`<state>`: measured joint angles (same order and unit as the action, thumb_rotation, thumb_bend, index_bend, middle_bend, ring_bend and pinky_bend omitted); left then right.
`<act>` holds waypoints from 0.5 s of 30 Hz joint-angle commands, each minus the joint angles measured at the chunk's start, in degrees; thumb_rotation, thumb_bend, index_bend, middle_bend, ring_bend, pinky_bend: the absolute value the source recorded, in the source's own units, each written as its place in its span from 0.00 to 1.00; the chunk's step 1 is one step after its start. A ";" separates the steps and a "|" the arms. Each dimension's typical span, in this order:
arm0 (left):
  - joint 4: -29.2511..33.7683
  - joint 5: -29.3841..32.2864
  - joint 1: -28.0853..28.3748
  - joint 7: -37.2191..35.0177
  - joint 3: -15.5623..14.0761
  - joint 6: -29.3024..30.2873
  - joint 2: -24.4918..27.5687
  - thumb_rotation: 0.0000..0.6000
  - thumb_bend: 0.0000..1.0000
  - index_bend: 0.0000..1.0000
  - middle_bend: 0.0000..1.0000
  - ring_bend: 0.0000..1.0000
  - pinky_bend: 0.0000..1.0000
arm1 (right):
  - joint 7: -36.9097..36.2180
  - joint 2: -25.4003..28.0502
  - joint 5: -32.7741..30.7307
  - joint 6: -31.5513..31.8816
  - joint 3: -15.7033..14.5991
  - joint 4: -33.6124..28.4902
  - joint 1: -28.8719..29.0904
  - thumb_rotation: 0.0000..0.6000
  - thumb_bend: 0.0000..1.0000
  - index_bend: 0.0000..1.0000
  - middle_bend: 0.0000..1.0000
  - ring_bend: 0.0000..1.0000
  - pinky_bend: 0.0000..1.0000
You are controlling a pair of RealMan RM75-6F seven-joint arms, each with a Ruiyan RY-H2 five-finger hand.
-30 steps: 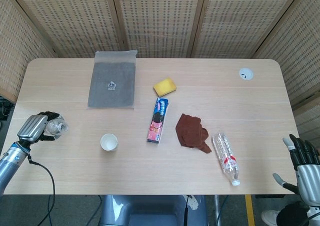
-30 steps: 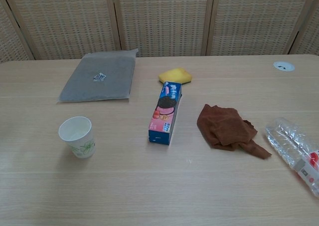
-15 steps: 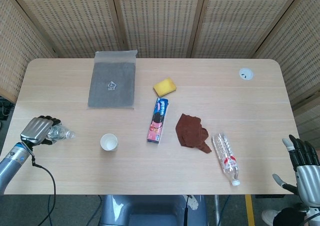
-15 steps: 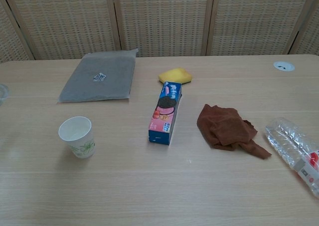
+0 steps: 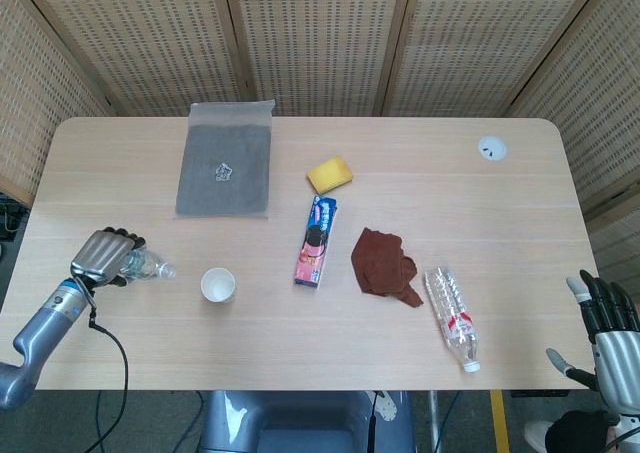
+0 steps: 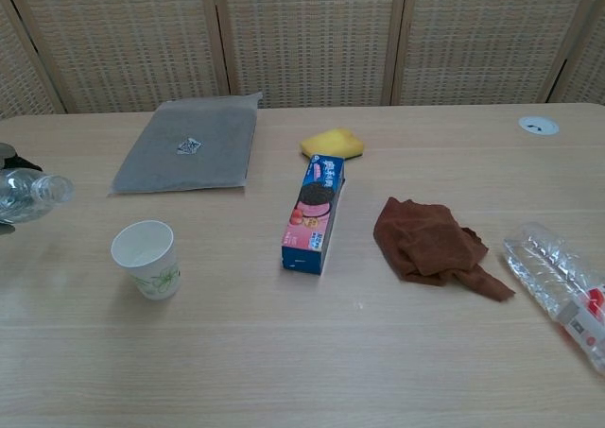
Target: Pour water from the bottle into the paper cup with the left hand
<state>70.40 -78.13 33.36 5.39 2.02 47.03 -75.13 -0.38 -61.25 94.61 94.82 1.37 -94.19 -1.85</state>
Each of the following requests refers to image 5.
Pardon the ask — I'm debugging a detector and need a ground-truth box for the empty clear bottle red label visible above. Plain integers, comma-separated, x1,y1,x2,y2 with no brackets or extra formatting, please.
424,266,482,374

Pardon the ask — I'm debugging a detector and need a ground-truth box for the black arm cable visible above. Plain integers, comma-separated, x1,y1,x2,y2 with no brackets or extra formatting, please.
74,276,130,453

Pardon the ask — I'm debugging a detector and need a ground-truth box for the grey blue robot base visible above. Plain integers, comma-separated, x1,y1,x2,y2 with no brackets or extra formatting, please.
199,390,417,453

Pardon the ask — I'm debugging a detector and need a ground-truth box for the woven bamboo folding screen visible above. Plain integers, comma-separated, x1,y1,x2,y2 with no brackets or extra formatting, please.
0,0,640,294

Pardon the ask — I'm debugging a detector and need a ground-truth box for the small water bottle green label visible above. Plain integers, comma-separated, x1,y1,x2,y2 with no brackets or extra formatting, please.
119,246,178,282

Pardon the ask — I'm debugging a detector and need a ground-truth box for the grey towel in plastic bag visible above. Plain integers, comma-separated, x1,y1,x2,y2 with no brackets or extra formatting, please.
173,99,277,222

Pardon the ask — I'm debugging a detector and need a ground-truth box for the white shoe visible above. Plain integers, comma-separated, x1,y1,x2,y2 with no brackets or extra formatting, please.
523,421,556,453

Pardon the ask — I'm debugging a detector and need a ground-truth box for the black trouser leg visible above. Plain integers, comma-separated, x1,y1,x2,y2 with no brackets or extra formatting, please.
544,409,622,453

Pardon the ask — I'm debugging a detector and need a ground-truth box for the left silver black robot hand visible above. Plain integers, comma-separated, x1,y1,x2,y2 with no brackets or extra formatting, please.
69,227,147,290

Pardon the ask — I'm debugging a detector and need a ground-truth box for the white paper cup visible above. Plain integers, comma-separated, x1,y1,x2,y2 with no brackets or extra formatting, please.
200,267,238,304

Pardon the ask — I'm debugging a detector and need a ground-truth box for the blue pink carton box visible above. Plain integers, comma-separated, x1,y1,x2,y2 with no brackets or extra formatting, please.
293,194,341,288

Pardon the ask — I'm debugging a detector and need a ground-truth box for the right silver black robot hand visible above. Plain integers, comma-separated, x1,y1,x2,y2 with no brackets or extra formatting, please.
545,270,640,415

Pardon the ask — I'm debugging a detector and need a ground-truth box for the yellow sponge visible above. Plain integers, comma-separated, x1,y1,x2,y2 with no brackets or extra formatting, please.
306,155,354,195

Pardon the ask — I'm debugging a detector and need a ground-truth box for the yellow floor tape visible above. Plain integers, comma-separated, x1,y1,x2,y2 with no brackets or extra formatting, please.
489,390,509,453

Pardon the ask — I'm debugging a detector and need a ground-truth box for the brown crumpled cloth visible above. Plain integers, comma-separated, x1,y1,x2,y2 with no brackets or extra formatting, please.
350,227,425,308

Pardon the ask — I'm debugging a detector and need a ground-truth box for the blue floor cable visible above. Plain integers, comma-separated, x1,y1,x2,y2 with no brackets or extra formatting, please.
433,390,464,449

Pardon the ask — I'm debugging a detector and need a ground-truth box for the silver table leg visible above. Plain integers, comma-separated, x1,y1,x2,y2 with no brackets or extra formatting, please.
428,390,442,453

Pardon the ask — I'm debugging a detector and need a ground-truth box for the white round cable grommet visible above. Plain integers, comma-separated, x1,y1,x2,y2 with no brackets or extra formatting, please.
476,135,509,162

